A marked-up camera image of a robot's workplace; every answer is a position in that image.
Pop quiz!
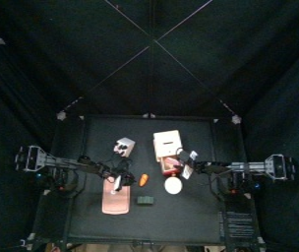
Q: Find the red white wooden drawer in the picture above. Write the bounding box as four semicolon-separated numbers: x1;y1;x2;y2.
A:
159;155;185;177

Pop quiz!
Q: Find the orange carrot toy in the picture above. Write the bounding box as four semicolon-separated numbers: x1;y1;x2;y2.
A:
137;172;151;188

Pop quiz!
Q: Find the pink tray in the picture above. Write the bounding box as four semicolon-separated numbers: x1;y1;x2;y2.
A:
101;176;132;216

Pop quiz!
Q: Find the white round plate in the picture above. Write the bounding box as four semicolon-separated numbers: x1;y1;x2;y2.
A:
163;176;184;196

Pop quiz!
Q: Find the green sliced block toy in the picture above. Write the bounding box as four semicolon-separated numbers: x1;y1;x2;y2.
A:
136;195;156;207

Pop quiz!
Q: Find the white small appliance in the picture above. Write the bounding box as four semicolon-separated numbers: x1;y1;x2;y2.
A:
112;137;137;158

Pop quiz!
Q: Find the white printed label sticker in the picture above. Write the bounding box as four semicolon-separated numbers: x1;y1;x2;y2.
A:
224;210;252;240

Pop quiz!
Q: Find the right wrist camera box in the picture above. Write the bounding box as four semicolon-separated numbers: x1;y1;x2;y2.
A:
175;148;191;163

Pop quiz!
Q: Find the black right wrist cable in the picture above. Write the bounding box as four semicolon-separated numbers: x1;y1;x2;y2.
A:
207;172;231;201

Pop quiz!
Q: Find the vertical metal frame pole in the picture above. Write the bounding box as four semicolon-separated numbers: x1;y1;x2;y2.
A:
147;0;155;116

